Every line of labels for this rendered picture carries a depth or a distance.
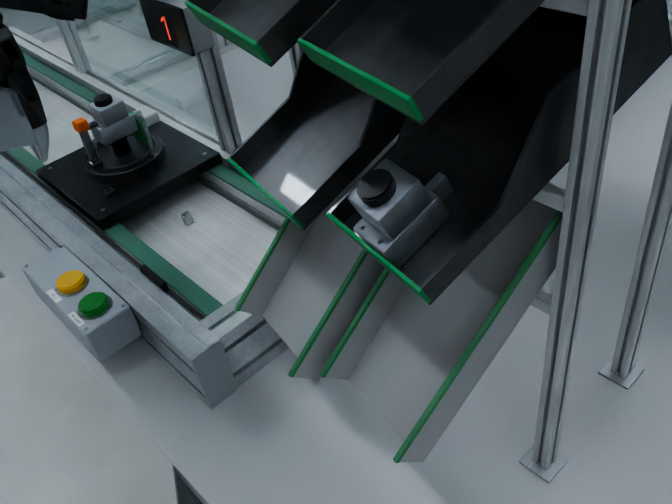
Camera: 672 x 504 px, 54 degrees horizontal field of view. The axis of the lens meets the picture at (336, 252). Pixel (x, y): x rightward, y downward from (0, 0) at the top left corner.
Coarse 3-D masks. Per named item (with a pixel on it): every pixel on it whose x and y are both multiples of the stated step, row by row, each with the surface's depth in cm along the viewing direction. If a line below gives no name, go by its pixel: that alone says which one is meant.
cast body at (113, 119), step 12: (96, 96) 109; (108, 96) 109; (96, 108) 108; (108, 108) 108; (120, 108) 110; (96, 120) 111; (108, 120) 109; (120, 120) 111; (132, 120) 112; (96, 132) 110; (108, 132) 110; (120, 132) 111; (132, 132) 113; (108, 144) 111
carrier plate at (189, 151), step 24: (168, 144) 120; (192, 144) 119; (48, 168) 118; (72, 168) 117; (168, 168) 113; (192, 168) 113; (72, 192) 111; (96, 192) 110; (120, 192) 110; (144, 192) 109; (168, 192) 111; (96, 216) 105; (120, 216) 107
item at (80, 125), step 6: (78, 120) 108; (84, 120) 108; (78, 126) 107; (84, 126) 108; (90, 126) 109; (96, 126) 110; (78, 132) 108; (84, 132) 109; (84, 138) 109; (90, 138) 110; (84, 144) 110; (90, 144) 110; (90, 150) 111; (90, 156) 111; (96, 156) 112
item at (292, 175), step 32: (320, 96) 69; (352, 96) 67; (288, 128) 69; (320, 128) 67; (352, 128) 64; (384, 128) 60; (256, 160) 69; (288, 160) 66; (320, 160) 64; (352, 160) 60; (288, 192) 64; (320, 192) 60
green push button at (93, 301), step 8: (88, 296) 90; (96, 296) 90; (104, 296) 90; (80, 304) 89; (88, 304) 89; (96, 304) 89; (104, 304) 89; (80, 312) 89; (88, 312) 88; (96, 312) 89
